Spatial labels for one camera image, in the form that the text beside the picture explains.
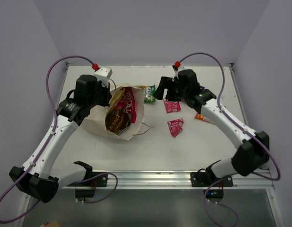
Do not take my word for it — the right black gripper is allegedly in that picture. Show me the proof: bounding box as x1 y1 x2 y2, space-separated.
152 77 188 102

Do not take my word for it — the red snack packet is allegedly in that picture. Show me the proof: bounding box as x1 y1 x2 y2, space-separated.
167 118 184 138
163 99 181 114

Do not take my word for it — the green snack packet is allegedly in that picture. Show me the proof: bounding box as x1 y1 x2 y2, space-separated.
138 85 156 103

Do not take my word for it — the tan yellow chips bag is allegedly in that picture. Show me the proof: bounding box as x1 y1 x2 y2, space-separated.
108 88 125 113

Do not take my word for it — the beige paper bag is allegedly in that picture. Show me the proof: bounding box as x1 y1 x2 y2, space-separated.
82 83 148 140

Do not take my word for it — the brown sea salt chips bag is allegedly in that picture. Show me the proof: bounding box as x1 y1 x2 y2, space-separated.
105 111 131 135

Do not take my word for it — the pink Real chips bag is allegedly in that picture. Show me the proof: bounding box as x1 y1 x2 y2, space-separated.
114 87 137 123

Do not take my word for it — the orange snack packet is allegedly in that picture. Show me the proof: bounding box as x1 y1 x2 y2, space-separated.
195 113 214 124

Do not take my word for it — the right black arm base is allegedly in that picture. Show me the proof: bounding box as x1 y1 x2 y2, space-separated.
190 168 233 202

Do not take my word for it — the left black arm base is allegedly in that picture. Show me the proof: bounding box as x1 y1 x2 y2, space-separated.
67 172 108 201

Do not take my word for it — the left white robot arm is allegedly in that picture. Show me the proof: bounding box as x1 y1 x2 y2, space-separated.
9 75 112 203

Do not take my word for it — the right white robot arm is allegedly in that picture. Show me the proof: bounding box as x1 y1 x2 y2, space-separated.
154 69 269 186

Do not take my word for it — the brown cardboard piece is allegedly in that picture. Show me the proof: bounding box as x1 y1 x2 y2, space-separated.
40 220 60 227

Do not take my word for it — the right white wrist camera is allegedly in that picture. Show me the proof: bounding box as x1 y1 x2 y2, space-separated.
172 61 185 78

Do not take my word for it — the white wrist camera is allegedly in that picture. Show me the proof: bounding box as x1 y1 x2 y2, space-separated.
172 61 185 78
94 67 112 87

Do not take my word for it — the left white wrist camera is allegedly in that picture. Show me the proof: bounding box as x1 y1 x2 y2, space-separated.
94 67 112 87

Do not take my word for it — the aluminium front rail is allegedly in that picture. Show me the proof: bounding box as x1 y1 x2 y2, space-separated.
110 170 274 190

